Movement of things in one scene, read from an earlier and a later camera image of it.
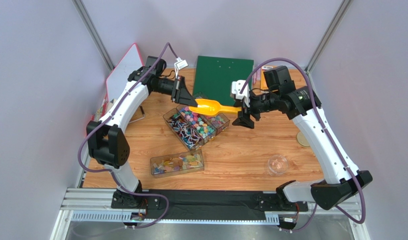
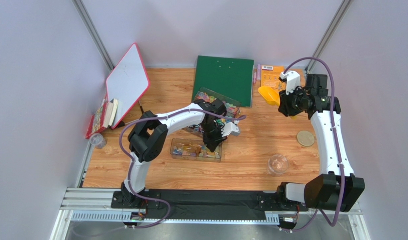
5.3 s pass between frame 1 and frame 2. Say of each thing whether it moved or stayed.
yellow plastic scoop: moved
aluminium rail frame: stayed
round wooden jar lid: stayed
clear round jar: stayed
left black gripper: moved
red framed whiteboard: stayed
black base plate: stayed
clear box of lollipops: moved
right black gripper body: moved
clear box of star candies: moved
